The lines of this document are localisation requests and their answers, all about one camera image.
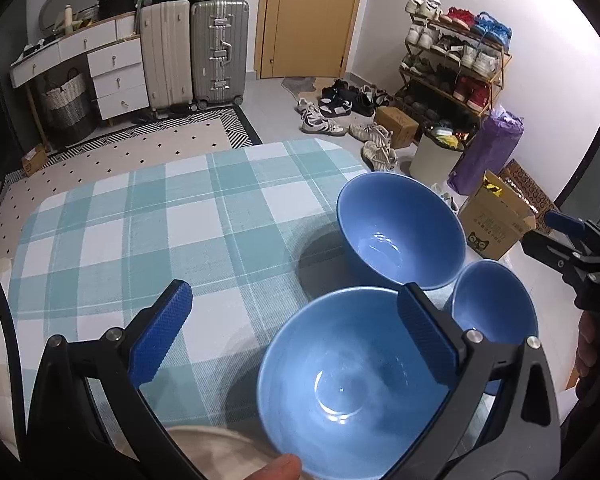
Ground grey door mat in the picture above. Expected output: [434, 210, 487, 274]
[281, 76, 333, 103]

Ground blue bowl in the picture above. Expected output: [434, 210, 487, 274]
[336, 171, 467, 292]
[257, 286, 483, 480]
[442, 260, 539, 342]

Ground green white cardboard box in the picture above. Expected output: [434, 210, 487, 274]
[457, 170, 537, 261]

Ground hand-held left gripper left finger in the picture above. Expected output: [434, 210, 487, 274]
[26, 280, 203, 480]

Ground tiny cardboard box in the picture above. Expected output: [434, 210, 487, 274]
[21, 144, 50, 176]

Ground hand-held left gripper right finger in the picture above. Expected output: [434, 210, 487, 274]
[397, 282, 561, 480]

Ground small brown cardboard box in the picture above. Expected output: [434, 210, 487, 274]
[374, 106, 420, 148]

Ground wooden shoe rack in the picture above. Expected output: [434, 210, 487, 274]
[397, 15, 512, 131]

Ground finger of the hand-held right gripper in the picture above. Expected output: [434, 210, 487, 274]
[522, 232, 581, 273]
[545, 211, 600, 241]

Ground silver suitcase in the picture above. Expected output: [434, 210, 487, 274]
[190, 0, 250, 109]

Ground white dresser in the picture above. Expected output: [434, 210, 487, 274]
[10, 12, 151, 136]

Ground wooden door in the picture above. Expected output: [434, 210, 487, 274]
[254, 0, 368, 80]

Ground woven laundry basket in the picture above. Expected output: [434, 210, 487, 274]
[39, 72, 98, 143]

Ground beige suitcase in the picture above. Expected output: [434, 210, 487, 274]
[139, 0, 193, 113]

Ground purple bag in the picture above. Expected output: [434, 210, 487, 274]
[447, 107, 524, 196]

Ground brown patterned doormat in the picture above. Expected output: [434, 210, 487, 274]
[497, 159, 558, 221]

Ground grey framed oval mirror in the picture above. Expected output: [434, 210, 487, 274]
[39, 0, 108, 31]

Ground scattered shoes group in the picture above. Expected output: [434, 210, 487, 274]
[297, 77, 398, 171]

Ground collection of sneakers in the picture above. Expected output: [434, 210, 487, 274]
[400, 0, 512, 128]

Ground black container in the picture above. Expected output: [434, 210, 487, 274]
[97, 0, 138, 18]

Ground person's right hand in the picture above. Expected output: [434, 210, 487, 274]
[575, 312, 600, 376]

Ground patterned floor rug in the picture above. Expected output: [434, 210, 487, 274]
[0, 107, 263, 246]

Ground white trash bin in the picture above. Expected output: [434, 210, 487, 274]
[409, 125, 468, 193]

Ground person's left hand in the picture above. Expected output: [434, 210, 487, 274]
[244, 454, 302, 480]

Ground teal plaid tablecloth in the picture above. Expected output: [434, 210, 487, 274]
[7, 139, 486, 456]

